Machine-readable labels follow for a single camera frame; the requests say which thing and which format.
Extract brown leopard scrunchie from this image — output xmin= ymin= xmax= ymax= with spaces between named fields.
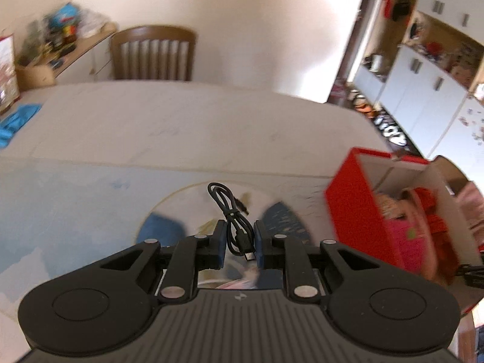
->
xmin=372 ymin=193 xmax=397 ymax=220

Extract red and white cardboard box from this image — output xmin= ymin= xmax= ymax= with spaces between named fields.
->
xmin=325 ymin=147 xmax=484 ymax=314

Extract red and white desk calendar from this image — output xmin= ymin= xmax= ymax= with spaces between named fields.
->
xmin=0 ymin=35 xmax=20 ymax=116

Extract wooden slat-back chair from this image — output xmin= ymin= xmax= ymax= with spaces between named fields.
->
xmin=110 ymin=26 xmax=197 ymax=81

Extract hanging black bag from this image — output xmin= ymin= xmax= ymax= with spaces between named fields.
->
xmin=392 ymin=0 xmax=411 ymax=21

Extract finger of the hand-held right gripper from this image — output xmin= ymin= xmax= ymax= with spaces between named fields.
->
xmin=457 ymin=263 xmax=484 ymax=289

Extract blue cloth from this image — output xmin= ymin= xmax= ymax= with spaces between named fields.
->
xmin=0 ymin=103 xmax=42 ymax=148

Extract row of dark shoes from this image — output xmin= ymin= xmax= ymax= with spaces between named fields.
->
xmin=372 ymin=111 xmax=409 ymax=146

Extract white hallway cabinet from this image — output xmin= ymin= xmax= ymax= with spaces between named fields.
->
xmin=352 ymin=0 xmax=484 ymax=182

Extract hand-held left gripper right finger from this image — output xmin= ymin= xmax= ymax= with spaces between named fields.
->
xmin=253 ymin=219 xmax=387 ymax=304

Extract blue plastic bag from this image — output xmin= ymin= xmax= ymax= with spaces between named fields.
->
xmin=49 ymin=3 xmax=82 ymax=29

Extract wooden sideboard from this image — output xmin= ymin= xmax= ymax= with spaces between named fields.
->
xmin=15 ymin=23 xmax=118 ymax=84

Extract white plastic bag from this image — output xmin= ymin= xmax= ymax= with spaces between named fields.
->
xmin=79 ymin=9 xmax=108 ymax=34

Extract red fabric item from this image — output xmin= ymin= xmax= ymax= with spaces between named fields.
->
xmin=414 ymin=187 xmax=460 ymax=284

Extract black usb cable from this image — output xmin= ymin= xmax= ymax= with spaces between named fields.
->
xmin=207 ymin=182 xmax=258 ymax=262

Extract orange slippers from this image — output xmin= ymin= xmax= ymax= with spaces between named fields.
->
xmin=355 ymin=100 xmax=379 ymax=116

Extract small wooden box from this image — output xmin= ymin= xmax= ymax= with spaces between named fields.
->
xmin=15 ymin=62 xmax=57 ymax=91

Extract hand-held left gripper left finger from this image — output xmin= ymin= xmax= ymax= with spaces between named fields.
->
xmin=97 ymin=221 xmax=228 ymax=304

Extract patterned doormat rug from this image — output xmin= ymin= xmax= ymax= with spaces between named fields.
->
xmin=329 ymin=79 xmax=348 ymax=106

